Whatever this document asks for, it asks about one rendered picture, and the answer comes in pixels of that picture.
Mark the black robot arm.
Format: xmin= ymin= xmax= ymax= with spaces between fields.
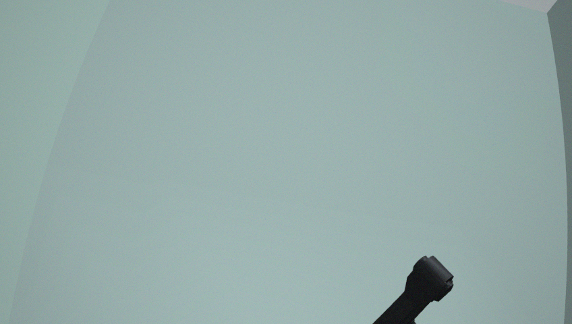
xmin=373 ymin=256 xmax=454 ymax=324

